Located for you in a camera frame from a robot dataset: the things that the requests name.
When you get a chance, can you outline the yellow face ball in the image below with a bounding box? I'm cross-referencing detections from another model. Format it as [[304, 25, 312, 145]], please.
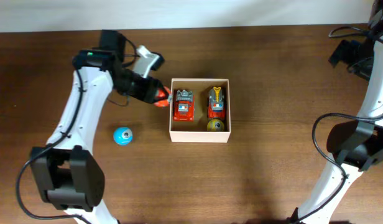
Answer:
[[206, 119, 225, 132]]

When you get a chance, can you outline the white cardboard box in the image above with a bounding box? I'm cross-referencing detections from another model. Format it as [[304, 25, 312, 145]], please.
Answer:
[[169, 78, 231, 143]]

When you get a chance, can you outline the orange face ball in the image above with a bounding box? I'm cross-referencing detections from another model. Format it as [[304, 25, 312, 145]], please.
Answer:
[[154, 86, 172, 108]]

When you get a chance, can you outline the red toy truck yellow ladder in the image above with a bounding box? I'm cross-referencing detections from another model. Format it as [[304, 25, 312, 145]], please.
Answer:
[[208, 86, 226, 121]]

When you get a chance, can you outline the red toy fire truck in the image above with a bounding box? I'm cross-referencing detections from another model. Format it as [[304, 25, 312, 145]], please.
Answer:
[[173, 89, 195, 121]]

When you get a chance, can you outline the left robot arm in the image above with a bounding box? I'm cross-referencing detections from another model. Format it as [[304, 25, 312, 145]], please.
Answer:
[[26, 30, 171, 223]]

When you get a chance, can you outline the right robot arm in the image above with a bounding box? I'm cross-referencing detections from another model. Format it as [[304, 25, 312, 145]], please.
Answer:
[[287, 0, 383, 223]]

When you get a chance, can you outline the blue face ball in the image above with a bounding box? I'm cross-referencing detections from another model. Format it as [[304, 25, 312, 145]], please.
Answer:
[[113, 127, 133, 146]]

